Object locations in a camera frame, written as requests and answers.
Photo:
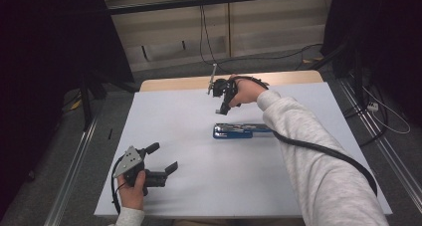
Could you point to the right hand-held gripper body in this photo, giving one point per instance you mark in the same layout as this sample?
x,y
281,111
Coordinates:
x,y
221,87

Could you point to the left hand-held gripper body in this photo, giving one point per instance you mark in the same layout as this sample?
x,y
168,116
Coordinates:
x,y
130,161

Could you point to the person's right hand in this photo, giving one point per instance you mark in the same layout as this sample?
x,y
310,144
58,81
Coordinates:
x,y
247,91

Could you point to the person's left hand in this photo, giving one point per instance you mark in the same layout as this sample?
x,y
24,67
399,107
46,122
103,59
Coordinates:
x,y
132,194

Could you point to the white table cover sheet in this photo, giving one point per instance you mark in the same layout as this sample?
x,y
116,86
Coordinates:
x,y
185,173

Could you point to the small black floor item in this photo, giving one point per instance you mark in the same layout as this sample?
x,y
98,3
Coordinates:
x,y
110,134

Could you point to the black stand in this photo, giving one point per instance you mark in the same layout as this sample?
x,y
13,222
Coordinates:
x,y
89,100

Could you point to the black horizontal bar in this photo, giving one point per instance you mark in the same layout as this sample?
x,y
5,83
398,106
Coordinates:
x,y
215,0

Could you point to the black curtain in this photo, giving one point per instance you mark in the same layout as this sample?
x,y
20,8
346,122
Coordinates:
x,y
49,53
381,37

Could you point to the white power plug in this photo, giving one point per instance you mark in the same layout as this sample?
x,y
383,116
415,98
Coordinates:
x,y
373,106

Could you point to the metal floor rail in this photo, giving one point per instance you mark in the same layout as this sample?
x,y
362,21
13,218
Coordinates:
x,y
71,173
381,143

